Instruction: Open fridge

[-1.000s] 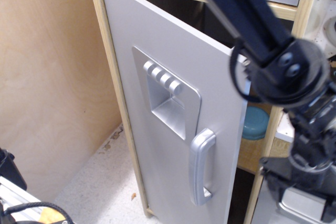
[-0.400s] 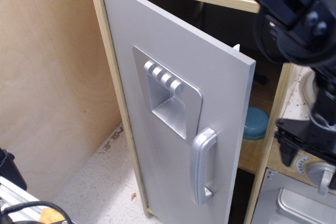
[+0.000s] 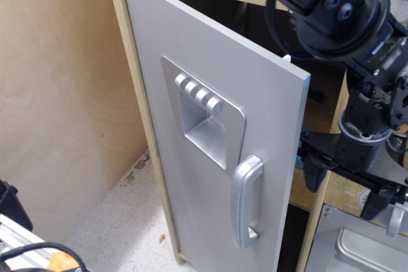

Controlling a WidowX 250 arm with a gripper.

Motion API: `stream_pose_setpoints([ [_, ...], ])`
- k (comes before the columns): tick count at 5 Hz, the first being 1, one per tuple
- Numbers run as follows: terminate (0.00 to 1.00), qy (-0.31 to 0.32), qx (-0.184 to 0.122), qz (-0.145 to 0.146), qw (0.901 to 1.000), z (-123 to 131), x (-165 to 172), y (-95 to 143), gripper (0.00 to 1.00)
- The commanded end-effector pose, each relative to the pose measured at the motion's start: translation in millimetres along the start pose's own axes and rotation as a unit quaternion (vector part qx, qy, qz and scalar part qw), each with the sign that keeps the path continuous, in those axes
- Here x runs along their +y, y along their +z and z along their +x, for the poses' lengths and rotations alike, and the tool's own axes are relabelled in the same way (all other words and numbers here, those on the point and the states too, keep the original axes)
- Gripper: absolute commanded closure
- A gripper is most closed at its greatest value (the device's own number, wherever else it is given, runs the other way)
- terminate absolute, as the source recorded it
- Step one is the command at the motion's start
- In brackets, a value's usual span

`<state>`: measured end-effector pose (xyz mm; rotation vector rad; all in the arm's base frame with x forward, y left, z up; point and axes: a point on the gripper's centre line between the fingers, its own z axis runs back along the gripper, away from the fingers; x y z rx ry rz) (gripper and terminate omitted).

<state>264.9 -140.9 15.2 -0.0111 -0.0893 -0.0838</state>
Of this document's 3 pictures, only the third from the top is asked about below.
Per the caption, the silver oven knob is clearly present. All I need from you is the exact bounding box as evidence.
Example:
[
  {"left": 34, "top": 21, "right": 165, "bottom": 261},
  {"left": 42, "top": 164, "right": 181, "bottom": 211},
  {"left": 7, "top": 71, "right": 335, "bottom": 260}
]
[{"left": 386, "top": 204, "right": 407, "bottom": 239}]

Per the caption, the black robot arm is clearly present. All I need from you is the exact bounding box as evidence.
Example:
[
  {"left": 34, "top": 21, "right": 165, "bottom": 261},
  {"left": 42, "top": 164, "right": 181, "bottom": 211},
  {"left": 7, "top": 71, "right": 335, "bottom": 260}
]
[{"left": 265, "top": 0, "right": 407, "bottom": 220}]

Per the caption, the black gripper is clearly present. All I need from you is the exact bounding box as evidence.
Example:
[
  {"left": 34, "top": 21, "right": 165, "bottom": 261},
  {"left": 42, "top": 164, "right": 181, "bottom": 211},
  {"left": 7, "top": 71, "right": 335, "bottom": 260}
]
[{"left": 298, "top": 131, "right": 407, "bottom": 220}]

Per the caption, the teal toy bowl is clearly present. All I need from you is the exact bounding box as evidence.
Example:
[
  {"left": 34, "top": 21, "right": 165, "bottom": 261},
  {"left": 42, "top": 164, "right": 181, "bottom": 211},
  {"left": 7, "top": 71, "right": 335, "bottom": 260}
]
[{"left": 295, "top": 155, "right": 303, "bottom": 170}]

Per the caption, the aluminium rail base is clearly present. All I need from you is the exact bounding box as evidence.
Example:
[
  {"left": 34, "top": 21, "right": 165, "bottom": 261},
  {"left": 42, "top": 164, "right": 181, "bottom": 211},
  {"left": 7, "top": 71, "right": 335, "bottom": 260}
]
[{"left": 0, "top": 213, "right": 87, "bottom": 272}]

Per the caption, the grey oven door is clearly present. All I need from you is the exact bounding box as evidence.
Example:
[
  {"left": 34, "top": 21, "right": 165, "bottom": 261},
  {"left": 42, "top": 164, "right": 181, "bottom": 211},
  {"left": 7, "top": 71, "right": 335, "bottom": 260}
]
[{"left": 305, "top": 204, "right": 407, "bottom": 271}]

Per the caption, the silver fridge door handle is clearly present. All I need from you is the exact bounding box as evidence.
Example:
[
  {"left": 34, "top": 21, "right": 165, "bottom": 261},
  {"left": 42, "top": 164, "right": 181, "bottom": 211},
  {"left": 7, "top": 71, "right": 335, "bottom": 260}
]
[{"left": 230, "top": 155, "right": 264, "bottom": 250}]

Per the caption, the orange tape piece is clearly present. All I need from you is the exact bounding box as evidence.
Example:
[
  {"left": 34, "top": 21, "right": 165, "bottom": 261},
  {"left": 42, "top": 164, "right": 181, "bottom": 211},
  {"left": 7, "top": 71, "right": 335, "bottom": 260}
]
[{"left": 47, "top": 252, "right": 79, "bottom": 271}]

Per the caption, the grey fridge door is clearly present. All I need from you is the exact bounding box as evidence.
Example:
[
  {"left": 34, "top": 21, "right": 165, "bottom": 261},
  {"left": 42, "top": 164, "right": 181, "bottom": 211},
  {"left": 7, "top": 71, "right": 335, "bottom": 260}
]
[{"left": 127, "top": 0, "right": 310, "bottom": 271}]

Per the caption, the black braided cable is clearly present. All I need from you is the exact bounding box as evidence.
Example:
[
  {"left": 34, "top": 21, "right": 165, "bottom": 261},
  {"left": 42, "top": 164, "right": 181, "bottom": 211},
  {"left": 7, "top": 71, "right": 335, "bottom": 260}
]
[{"left": 0, "top": 241, "right": 87, "bottom": 272}]

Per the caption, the orange toy carrot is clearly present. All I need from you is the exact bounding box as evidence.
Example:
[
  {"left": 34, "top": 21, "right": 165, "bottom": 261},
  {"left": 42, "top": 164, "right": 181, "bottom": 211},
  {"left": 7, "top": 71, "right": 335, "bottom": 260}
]
[{"left": 308, "top": 90, "right": 326, "bottom": 104}]

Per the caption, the black box left edge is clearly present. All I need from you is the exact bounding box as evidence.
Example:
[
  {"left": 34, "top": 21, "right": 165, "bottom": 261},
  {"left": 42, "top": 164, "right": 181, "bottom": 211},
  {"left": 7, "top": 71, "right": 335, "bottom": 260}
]
[{"left": 1, "top": 180, "right": 33, "bottom": 232}]

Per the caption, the wooden toy kitchen frame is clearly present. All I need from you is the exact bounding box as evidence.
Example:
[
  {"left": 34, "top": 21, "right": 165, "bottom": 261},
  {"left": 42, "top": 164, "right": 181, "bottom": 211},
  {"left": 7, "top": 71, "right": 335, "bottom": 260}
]
[{"left": 113, "top": 0, "right": 346, "bottom": 271}]

